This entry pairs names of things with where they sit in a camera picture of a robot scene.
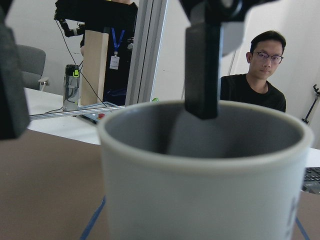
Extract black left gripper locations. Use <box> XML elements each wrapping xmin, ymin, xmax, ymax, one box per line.
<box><xmin>179</xmin><ymin>0</ymin><xmax>269</xmax><ymax>120</ymax></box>

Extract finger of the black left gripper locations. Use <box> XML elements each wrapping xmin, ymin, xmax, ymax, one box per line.
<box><xmin>0</xmin><ymin>0</ymin><xmax>30</xmax><ymax>140</ymax></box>

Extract white ribbed mug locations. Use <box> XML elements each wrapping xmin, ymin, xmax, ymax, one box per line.
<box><xmin>97</xmin><ymin>101</ymin><xmax>314</xmax><ymax>240</ymax></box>

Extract silver reacher grabber tool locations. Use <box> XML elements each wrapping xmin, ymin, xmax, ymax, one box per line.
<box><xmin>29</xmin><ymin>105</ymin><xmax>125</xmax><ymax>121</ymax></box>

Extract grey chair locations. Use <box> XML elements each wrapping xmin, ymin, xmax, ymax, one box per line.
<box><xmin>17</xmin><ymin>44</ymin><xmax>50</xmax><ymax>91</ymax></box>

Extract clear water bottle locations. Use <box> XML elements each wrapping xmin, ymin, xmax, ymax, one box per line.
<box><xmin>62</xmin><ymin>64</ymin><xmax>80</xmax><ymax>111</ymax></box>

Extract seated person in black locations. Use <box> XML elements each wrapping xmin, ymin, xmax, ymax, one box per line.
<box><xmin>220</xmin><ymin>30</ymin><xmax>287</xmax><ymax>112</ymax></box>

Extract black tripod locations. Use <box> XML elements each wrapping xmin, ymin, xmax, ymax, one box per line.
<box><xmin>301</xmin><ymin>84</ymin><xmax>320</xmax><ymax>125</ymax></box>

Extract black keyboard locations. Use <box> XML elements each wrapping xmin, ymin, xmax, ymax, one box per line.
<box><xmin>302</xmin><ymin>166</ymin><xmax>320</xmax><ymax>195</ymax></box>

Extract aluminium frame post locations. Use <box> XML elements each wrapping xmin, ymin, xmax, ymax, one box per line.
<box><xmin>125</xmin><ymin>0</ymin><xmax>168</xmax><ymax>106</ymax></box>

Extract standing person with lanyard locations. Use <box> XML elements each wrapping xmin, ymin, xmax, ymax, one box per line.
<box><xmin>80</xmin><ymin>0</ymin><xmax>138</xmax><ymax>106</ymax></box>

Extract wooden post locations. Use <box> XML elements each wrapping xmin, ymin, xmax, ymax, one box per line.
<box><xmin>80</xmin><ymin>30</ymin><xmax>109</xmax><ymax>106</ymax></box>

